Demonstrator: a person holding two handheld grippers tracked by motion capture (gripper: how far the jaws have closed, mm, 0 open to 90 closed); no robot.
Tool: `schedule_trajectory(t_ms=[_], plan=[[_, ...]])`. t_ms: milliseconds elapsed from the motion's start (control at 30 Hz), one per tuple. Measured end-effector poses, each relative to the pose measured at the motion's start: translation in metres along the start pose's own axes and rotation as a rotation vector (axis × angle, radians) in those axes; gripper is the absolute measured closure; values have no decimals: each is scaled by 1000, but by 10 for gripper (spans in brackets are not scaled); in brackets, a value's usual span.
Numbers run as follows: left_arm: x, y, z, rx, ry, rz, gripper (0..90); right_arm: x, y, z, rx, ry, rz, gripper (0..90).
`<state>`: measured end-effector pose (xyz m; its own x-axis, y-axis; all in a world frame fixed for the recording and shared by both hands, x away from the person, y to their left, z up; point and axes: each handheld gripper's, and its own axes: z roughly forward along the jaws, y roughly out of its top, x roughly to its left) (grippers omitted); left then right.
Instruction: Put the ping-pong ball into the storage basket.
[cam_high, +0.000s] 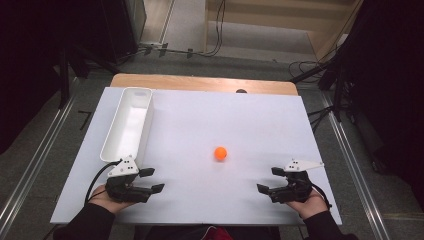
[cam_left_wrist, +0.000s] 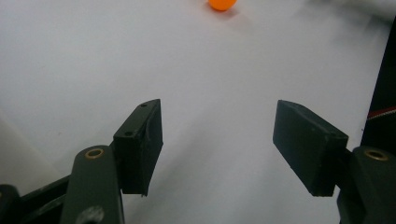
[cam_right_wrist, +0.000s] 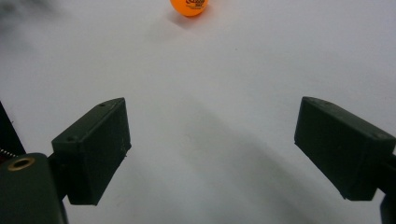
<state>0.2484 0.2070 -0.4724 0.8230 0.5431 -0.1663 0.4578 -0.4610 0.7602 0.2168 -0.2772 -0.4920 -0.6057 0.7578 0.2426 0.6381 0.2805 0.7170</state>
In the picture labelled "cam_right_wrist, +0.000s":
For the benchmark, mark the orange ping-pong ball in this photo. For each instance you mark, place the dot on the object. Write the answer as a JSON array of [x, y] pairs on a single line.
[[188, 7]]

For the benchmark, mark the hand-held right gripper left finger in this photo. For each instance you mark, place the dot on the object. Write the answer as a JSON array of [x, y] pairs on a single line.
[[93, 155]]

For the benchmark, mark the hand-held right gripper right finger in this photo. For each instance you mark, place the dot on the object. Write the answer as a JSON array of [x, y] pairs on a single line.
[[342, 149]]

